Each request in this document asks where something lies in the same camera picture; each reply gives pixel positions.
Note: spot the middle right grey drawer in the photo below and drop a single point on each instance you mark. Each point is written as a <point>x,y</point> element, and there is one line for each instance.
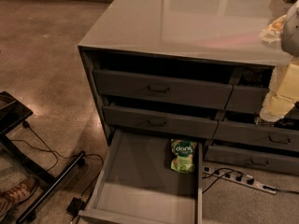
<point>257,135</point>

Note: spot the black cart frame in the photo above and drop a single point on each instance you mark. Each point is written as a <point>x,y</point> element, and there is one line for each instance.
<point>12,114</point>

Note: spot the green rice chip bag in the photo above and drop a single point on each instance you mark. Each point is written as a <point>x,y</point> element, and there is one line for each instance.
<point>183,151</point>

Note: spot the top right grey drawer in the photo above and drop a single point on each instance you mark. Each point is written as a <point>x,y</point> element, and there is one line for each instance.
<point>246,99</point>

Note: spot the middle left grey drawer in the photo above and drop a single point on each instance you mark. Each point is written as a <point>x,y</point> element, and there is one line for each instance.
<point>159,121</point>

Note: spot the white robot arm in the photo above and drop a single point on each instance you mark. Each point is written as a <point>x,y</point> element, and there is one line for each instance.
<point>290,34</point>

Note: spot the top left grey drawer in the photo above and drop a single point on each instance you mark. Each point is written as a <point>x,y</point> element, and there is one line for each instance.
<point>170,90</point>

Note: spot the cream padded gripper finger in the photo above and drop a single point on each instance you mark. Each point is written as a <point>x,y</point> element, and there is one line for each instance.
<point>283,92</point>

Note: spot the black power adapter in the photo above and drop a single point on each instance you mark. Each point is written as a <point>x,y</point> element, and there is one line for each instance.
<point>75,205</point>

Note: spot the open bottom left drawer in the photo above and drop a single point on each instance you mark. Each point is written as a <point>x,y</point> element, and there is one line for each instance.
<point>137,186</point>

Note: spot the grey drawer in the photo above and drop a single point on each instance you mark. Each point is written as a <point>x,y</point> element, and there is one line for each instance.
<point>253,159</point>
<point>159,121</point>
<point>257,135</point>
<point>170,90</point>
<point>246,99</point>

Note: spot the clear plastic bag on counter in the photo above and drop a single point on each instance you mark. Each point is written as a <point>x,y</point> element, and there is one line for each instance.
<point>272,32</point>

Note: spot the bottom right grey drawer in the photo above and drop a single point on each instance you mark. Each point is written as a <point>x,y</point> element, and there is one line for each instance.
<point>253,159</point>

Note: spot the brown leather shoe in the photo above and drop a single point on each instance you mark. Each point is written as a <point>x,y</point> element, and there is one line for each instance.
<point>19,194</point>

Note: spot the grey drawer cabinet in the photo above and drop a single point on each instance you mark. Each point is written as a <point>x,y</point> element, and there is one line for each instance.
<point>208,40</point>

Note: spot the snack bags in middle drawer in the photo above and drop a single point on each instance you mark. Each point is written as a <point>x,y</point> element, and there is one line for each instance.
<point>286,123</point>

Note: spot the white power strip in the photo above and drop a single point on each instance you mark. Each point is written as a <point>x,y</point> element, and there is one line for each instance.
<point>238,177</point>

